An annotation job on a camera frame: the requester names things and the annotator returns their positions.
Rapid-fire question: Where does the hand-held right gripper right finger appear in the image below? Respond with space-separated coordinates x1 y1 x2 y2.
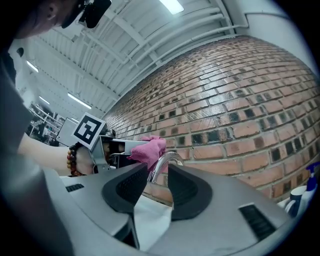
146 163 300 256

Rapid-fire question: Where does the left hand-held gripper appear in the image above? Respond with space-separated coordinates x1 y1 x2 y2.
72 112 151 174

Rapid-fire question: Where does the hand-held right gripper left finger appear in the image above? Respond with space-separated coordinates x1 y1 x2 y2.
42 162 149 256

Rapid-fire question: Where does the pink cloth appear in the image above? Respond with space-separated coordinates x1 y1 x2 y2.
126 135 168 173

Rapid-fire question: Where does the chrome faucet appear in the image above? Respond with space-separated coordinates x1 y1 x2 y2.
146 151 185 186

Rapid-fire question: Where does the person's left forearm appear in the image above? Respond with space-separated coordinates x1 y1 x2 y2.
17 134 76 176

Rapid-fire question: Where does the person's left hand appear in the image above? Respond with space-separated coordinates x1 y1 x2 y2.
76 148 95 175

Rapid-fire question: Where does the white board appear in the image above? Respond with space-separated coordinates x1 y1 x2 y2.
56 117 81 147

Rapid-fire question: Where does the white ceramic sink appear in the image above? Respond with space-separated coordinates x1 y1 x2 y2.
134 192 174 251

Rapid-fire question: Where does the person's grey shirt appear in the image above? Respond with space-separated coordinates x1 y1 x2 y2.
0 49 73 256

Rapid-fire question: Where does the white bottle with blue pump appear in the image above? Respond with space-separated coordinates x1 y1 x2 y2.
303 161 320 216

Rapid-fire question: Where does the person's head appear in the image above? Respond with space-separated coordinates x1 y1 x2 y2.
14 0 83 41

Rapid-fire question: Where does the brown beaded bracelet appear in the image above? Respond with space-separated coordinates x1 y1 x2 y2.
66 142 84 177

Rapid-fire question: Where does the black head-mounted camera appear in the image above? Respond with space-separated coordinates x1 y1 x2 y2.
61 0 112 29

